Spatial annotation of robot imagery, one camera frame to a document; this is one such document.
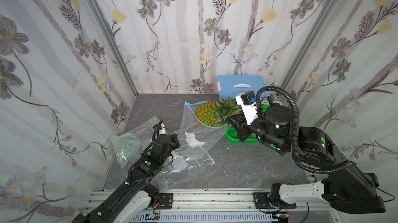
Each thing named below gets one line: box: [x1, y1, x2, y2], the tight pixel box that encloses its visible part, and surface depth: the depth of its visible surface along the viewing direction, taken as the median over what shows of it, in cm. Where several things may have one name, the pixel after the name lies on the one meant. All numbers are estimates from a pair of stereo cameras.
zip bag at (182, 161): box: [153, 146, 216, 190], surface depth 87 cm
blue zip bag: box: [177, 101, 231, 164], surface depth 70 cm
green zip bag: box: [110, 115, 161, 168], surface depth 95 cm
